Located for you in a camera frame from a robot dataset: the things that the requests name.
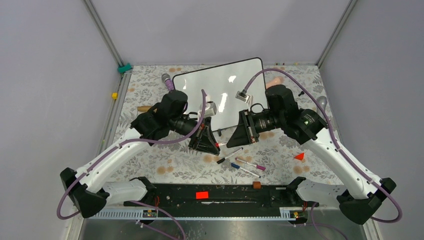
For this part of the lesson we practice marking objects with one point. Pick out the blue whiteboard marker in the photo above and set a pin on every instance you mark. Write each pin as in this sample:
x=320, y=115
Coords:
x=245, y=170

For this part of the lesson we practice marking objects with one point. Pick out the grey toy microphone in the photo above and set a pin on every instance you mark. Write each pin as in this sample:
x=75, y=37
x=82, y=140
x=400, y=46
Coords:
x=323, y=102

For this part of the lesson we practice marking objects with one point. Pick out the pink toy handle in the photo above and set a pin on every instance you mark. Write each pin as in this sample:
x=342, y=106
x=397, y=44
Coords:
x=278, y=80

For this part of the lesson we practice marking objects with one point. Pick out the small brown block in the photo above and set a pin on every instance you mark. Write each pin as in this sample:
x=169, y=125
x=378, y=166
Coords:
x=256, y=185

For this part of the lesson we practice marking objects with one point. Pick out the floral table mat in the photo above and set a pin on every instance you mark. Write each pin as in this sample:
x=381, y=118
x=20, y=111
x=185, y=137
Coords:
x=176, y=163

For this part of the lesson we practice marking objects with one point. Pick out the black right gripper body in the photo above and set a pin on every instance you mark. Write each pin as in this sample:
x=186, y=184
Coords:
x=252, y=125

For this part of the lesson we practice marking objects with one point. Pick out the teal corner clip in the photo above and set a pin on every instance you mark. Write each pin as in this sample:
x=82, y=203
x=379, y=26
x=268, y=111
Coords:
x=124, y=68

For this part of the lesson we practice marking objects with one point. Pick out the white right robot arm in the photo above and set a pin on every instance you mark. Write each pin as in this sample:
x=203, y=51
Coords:
x=361, y=192

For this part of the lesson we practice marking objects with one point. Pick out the black whiteboard marker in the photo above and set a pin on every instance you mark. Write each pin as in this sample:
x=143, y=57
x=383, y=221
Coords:
x=229, y=155

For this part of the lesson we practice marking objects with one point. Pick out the white black-framed whiteboard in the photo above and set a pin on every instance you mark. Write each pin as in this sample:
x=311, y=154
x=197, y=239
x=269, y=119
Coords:
x=221, y=83

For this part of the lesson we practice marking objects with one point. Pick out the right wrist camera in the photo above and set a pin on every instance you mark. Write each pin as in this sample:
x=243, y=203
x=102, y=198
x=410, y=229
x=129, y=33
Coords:
x=244, y=97

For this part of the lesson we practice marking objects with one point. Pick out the yellow cube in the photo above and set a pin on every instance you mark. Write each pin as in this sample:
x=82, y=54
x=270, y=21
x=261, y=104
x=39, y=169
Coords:
x=114, y=96

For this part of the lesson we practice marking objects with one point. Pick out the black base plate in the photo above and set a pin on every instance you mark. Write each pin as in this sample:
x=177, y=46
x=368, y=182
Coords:
x=168, y=195

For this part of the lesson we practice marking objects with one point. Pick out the wooden rolling pin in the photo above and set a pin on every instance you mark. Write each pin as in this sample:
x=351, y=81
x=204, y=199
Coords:
x=144, y=108

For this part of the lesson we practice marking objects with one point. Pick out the white cable duct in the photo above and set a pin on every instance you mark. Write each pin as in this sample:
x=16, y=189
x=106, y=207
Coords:
x=204, y=212

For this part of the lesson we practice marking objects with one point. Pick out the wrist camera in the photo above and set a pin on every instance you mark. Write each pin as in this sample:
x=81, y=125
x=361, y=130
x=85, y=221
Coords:
x=210, y=109
x=244, y=97

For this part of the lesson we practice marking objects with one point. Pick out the red triangular block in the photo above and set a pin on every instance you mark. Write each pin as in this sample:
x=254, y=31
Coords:
x=300, y=156

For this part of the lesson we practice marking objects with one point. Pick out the purple toy microphone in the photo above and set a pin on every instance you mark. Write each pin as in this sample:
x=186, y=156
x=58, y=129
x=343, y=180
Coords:
x=166, y=78

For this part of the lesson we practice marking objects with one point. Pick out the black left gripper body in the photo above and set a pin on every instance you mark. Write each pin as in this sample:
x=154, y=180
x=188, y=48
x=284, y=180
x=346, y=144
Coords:
x=196, y=139

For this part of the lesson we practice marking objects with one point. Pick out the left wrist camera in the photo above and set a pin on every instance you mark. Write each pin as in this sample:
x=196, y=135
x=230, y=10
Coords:
x=210, y=109

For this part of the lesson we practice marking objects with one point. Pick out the pink whiteboard marker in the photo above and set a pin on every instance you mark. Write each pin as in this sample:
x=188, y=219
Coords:
x=262, y=168

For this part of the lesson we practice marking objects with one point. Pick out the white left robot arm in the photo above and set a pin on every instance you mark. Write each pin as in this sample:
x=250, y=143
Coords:
x=87, y=189

